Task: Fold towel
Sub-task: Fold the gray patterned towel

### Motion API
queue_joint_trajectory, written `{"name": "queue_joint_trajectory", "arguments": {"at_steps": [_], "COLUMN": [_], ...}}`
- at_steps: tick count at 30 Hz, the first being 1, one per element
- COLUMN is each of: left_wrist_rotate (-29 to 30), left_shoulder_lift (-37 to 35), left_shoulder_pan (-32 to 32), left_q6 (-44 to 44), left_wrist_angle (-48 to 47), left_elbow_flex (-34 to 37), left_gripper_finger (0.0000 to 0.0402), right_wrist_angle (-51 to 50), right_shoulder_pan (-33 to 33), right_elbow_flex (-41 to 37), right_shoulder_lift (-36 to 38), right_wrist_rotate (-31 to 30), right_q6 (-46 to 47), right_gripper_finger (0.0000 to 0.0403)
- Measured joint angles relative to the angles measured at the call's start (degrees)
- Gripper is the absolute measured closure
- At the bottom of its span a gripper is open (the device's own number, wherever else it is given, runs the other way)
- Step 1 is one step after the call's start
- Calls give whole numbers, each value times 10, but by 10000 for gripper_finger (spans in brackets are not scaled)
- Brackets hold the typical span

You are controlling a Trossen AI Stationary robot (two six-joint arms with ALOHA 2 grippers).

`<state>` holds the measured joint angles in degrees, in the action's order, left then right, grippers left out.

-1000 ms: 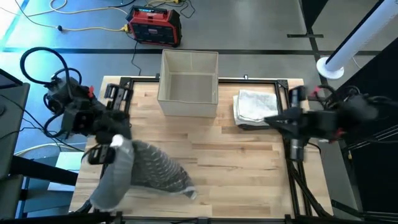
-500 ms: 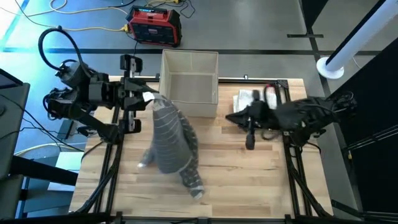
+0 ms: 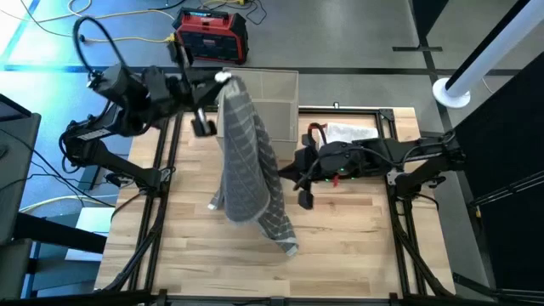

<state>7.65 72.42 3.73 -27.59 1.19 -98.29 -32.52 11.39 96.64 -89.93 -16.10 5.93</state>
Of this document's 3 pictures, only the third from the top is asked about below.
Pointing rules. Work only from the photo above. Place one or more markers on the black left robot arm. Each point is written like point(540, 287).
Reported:
point(127, 89)

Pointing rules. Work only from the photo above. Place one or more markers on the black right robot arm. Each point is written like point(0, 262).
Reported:
point(408, 149)

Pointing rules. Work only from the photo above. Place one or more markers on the beige fabric storage box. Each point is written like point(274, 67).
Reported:
point(278, 106)

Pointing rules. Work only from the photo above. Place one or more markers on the black aluminium table frame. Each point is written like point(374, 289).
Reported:
point(389, 114)

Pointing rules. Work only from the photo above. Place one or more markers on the white tower fan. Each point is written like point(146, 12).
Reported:
point(451, 95)

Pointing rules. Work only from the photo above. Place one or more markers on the black floor stand base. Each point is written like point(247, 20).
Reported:
point(418, 49)

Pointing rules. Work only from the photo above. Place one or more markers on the black side desk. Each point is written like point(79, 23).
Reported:
point(17, 170)

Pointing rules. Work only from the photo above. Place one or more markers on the white floor box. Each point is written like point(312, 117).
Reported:
point(91, 221)

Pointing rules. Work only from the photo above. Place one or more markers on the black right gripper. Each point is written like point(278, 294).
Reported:
point(340, 159)

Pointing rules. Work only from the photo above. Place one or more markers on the grey checked towel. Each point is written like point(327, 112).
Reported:
point(246, 170)

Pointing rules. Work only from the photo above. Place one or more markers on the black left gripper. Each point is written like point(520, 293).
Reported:
point(187, 87)

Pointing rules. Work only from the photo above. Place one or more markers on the red black power station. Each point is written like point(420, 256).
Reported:
point(212, 38)

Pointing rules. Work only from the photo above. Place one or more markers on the white towel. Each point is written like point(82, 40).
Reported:
point(348, 132)

